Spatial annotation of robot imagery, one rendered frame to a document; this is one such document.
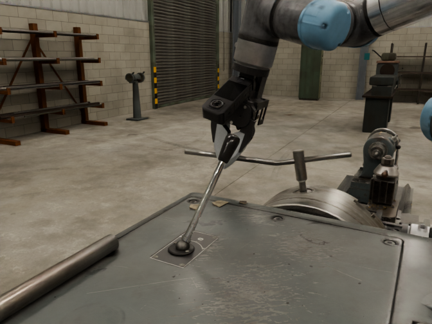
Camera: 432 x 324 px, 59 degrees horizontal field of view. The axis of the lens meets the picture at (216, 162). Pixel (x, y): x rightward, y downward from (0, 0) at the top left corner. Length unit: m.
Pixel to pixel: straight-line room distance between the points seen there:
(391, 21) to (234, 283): 0.49
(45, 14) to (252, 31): 8.26
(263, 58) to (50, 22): 8.32
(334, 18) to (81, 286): 0.50
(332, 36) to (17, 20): 8.00
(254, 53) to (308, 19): 0.12
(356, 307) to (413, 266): 0.12
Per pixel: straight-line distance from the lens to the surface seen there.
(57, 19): 9.07
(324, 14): 0.63
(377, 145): 1.87
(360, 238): 0.58
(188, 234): 0.51
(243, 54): 0.71
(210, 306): 0.41
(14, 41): 8.37
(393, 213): 1.34
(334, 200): 0.77
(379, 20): 0.72
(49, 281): 0.46
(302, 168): 0.78
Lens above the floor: 1.50
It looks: 16 degrees down
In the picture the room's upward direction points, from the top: straight up
